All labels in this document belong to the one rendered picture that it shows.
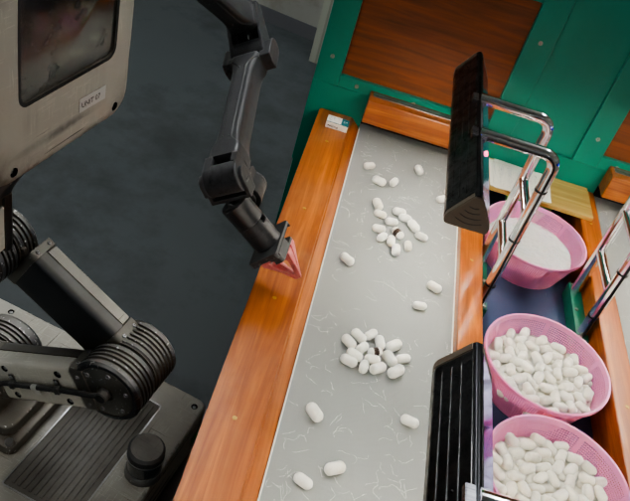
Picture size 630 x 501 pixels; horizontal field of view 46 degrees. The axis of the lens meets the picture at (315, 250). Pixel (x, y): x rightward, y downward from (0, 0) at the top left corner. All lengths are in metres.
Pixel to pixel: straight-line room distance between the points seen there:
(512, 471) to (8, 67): 1.02
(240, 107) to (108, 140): 1.76
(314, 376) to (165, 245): 1.40
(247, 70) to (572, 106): 0.93
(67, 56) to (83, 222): 1.75
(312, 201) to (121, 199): 1.26
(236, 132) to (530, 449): 0.79
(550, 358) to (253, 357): 0.64
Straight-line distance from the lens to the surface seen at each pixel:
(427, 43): 2.02
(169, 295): 2.51
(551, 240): 2.01
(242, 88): 1.50
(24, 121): 1.01
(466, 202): 1.30
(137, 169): 3.03
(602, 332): 1.75
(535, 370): 1.61
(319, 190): 1.78
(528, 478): 1.43
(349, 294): 1.56
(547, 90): 2.08
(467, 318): 1.59
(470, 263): 1.74
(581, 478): 1.48
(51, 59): 1.01
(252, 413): 1.27
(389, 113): 2.03
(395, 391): 1.42
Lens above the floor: 1.76
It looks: 39 degrees down
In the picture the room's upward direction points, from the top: 18 degrees clockwise
